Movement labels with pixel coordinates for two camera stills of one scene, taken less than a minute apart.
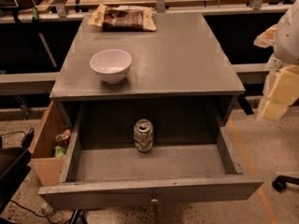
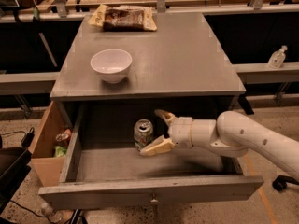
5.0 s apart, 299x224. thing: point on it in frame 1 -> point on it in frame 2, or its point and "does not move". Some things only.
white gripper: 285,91 -> 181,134
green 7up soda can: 143,135 does not move
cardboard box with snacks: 49,147 does not move
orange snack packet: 62,137 does not move
